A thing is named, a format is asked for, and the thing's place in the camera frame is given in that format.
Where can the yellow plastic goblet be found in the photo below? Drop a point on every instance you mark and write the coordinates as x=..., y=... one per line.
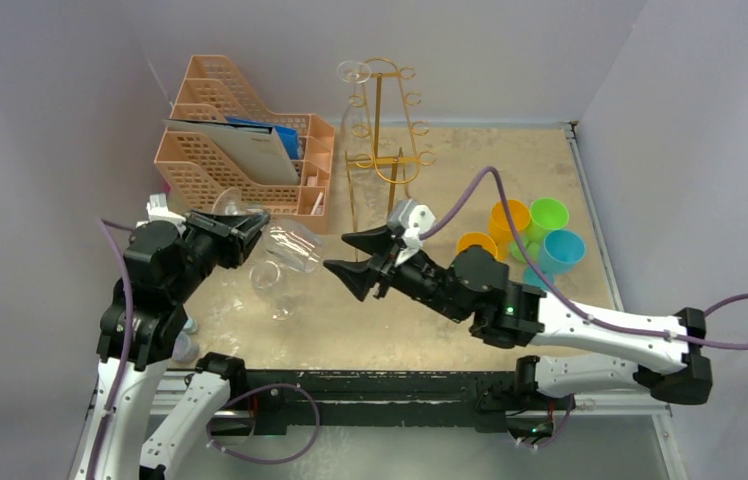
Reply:
x=498, y=225
x=478, y=239

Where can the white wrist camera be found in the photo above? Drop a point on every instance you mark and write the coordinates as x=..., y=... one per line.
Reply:
x=408, y=220
x=158, y=210

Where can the blue plastic goblet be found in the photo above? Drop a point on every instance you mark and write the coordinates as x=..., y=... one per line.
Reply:
x=558, y=253

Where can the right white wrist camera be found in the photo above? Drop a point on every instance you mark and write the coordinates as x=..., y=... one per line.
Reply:
x=408, y=220

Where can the gold wire wine glass rack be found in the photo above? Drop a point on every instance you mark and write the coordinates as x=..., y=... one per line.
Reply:
x=401, y=167

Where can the small clear plastic cup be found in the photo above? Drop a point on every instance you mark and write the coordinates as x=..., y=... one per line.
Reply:
x=185, y=349

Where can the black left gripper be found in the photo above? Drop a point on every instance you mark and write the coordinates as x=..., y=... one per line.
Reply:
x=237, y=233

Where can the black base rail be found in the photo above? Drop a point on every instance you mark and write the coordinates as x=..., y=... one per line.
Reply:
x=484, y=401

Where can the green plastic goblet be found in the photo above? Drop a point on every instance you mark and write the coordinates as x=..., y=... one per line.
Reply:
x=547, y=214

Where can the peach plastic file organizer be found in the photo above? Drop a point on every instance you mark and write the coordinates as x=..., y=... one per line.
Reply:
x=213, y=89

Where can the grey paper folder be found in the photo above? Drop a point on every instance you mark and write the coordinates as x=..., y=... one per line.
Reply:
x=257, y=150

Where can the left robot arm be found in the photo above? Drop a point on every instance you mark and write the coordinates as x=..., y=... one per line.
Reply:
x=163, y=265

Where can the blue small container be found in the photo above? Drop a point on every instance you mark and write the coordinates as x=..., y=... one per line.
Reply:
x=190, y=326

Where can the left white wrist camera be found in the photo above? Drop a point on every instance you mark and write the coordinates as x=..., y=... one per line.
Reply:
x=158, y=210

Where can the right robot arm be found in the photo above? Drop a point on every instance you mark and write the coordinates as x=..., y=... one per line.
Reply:
x=658, y=353

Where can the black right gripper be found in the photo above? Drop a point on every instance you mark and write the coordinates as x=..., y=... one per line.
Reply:
x=386, y=263

